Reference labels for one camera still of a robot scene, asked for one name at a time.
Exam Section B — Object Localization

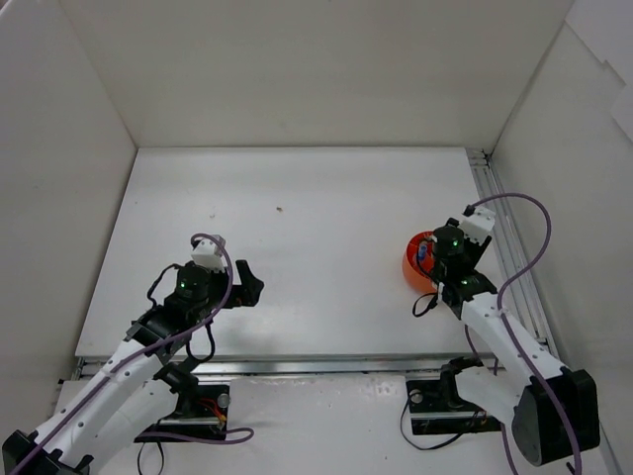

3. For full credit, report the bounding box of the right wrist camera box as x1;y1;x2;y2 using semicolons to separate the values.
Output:
459;205;496;245

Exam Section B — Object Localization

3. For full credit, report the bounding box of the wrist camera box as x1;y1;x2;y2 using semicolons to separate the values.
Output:
459;205;496;245
191;237;225;273

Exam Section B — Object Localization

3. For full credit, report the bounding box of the aluminium front rail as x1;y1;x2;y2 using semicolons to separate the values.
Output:
73;353;500;377

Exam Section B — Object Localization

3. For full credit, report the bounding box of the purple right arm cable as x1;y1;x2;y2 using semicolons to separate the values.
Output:
464;191;583;475

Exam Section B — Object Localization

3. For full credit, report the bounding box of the clear small spray bottle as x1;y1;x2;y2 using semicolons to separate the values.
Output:
417;240;428;261

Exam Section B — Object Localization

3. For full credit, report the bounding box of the aluminium right side rail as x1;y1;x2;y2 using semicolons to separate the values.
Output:
466;148;559;357

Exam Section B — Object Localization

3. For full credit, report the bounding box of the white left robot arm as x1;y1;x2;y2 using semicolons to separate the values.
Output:
2;260;264;474

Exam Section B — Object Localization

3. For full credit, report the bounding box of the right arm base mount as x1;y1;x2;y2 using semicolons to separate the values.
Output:
405;357;500;436

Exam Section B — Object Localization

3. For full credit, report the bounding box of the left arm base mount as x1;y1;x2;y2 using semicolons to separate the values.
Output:
134;363;230;443

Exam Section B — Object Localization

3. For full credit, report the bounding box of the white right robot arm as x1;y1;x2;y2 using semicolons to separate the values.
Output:
430;223;600;473

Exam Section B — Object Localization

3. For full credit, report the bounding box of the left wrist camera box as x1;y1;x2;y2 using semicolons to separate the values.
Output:
191;237;225;273

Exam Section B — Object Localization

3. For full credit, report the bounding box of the orange round organizer container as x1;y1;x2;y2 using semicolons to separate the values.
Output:
402;231;437;294

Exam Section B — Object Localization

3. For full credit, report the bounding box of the aluminium rail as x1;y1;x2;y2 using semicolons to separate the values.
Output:
466;148;559;357
73;353;500;377

